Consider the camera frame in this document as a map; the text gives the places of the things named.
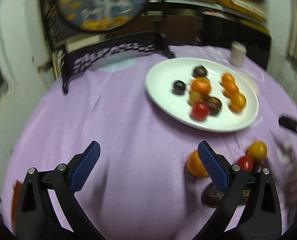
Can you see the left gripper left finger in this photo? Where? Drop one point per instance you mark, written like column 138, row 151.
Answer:
column 36, row 217

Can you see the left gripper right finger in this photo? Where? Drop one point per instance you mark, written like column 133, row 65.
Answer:
column 261, row 217

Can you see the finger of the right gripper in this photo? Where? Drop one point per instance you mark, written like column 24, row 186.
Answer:
column 288, row 123

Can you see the yellow-green tomato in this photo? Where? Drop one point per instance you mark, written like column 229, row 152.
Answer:
column 238, row 102
column 257, row 151

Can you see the red cherry tomato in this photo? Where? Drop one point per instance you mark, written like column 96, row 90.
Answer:
column 200, row 111
column 245, row 163

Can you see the small orange citrus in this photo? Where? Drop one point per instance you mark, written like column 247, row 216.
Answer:
column 231, row 89

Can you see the large orange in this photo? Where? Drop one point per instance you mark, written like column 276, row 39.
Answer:
column 196, row 167

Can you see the oval orange kumquat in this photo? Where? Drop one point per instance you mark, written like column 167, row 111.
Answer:
column 227, row 77

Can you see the tan longan fruit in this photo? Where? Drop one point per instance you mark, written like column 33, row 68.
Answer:
column 194, row 97

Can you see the small dark purple plum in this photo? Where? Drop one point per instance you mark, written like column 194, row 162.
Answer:
column 179, row 87

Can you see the dark purple plum with stem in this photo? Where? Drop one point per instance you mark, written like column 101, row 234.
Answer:
column 257, row 166

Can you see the orange phone at edge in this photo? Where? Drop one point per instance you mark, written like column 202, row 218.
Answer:
column 16, row 195

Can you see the purple printed tablecloth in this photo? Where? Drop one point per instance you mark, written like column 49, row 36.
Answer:
column 140, row 188

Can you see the pale pink drink can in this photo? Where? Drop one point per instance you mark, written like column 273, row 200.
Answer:
column 238, row 54

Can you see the black chair back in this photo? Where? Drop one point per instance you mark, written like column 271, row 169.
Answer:
column 221, row 32

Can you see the white oval plate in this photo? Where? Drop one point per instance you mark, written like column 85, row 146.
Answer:
column 159, row 83

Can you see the round deer embroidery screen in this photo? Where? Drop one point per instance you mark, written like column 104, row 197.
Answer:
column 64, row 19

